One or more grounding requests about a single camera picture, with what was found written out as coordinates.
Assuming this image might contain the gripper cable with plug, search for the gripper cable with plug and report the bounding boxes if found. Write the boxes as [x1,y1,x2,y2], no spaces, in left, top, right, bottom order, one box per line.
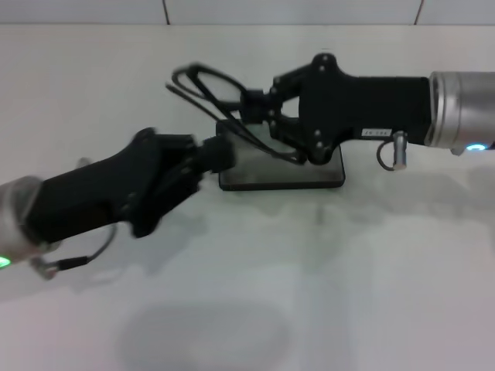
[30,156,119,280]
[376,130,410,172]

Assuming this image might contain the black glasses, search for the black glasses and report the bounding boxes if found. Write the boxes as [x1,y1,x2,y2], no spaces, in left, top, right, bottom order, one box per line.
[166,61,307,166]

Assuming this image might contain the black glasses case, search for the black glasses case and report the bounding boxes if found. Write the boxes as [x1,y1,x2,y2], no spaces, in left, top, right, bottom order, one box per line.
[214,119,347,192]

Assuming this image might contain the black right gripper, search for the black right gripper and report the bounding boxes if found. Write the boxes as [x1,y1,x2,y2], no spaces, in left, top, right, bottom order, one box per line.
[238,53,433,166]

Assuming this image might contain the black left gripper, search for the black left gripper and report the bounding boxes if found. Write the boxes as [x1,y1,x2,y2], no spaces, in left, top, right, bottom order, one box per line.
[22,128,237,239]

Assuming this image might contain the left gripper cable with plug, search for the left gripper cable with plug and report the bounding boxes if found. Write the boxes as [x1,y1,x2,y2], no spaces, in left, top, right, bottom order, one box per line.
[30,156,119,280]

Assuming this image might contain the right gripper cable with plug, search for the right gripper cable with plug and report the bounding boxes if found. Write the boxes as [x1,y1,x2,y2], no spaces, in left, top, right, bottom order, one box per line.
[376,130,410,172]

